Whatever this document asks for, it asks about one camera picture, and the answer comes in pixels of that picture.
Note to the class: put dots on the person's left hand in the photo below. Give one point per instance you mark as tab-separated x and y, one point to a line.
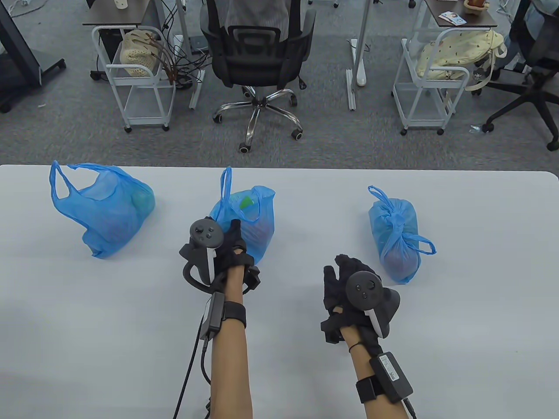
231	255

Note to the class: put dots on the person's right hand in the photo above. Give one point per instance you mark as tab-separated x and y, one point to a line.
336	288

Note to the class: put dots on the black handheld controller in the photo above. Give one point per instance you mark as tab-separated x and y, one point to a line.
364	290
205	235

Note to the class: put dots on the blue plastic bag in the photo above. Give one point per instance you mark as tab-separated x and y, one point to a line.
395	244
260	231
109	214

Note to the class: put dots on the person's left forearm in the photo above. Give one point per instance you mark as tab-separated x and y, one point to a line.
231	371

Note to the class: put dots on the black forearm battery box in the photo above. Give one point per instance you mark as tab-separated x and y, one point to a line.
213	316
391	377

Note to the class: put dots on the person's right forearm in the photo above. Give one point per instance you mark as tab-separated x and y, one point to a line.
380	410

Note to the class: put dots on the cream knitted bag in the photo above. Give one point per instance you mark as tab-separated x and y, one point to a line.
135	56

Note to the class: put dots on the pale yellow patterned bag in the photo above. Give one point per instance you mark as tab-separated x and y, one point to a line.
458	50

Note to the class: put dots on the thin black wrist band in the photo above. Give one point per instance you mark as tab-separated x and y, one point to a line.
356	346

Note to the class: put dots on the white metal trolley cart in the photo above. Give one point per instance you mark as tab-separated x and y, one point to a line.
150	104
426	104

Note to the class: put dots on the black mesh office chair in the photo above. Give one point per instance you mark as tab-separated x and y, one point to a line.
257	65

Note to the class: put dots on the white desk leg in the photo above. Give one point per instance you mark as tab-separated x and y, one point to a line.
360	43
183	26

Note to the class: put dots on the brown topped desk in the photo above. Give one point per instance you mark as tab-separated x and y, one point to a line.
476	19
113	15

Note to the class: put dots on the small white object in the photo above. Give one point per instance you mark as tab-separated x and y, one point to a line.
121	3

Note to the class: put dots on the black wheeled stand base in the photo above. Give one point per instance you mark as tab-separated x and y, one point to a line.
17	56

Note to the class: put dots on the small printed cards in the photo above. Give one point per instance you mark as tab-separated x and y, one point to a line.
452	18

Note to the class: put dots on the brown woven basket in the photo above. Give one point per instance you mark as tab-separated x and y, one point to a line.
476	4

